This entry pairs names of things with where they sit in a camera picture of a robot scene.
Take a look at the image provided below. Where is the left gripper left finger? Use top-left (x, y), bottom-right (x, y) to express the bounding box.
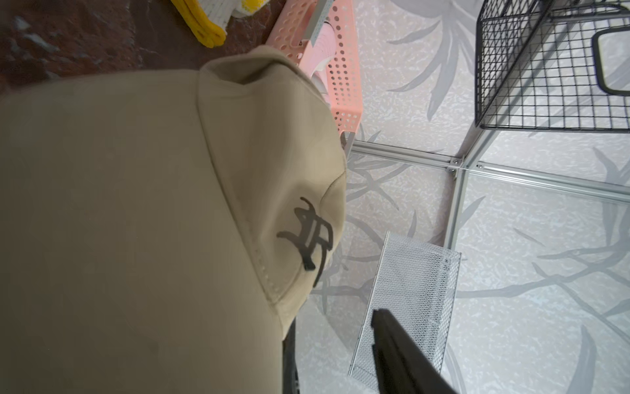
top-left (282, 320), bottom-right (300, 394)

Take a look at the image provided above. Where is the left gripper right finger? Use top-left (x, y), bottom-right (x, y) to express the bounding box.
top-left (371, 309), bottom-right (455, 394)

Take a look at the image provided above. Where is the beige baseball cap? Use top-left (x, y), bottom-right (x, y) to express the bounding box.
top-left (1, 46), bottom-right (346, 393)

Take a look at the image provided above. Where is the pink plastic basket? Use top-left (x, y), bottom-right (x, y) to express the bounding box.
top-left (267, 0), bottom-right (364, 134)

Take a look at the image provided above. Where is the yellow white work glove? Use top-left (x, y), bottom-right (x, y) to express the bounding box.
top-left (171, 0), bottom-right (268, 49)

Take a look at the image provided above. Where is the white mesh wall basket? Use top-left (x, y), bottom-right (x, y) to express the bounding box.
top-left (349, 232), bottom-right (461, 392)

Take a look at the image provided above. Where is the black wire wall basket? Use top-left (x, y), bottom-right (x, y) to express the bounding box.
top-left (475, 1), bottom-right (629, 134)

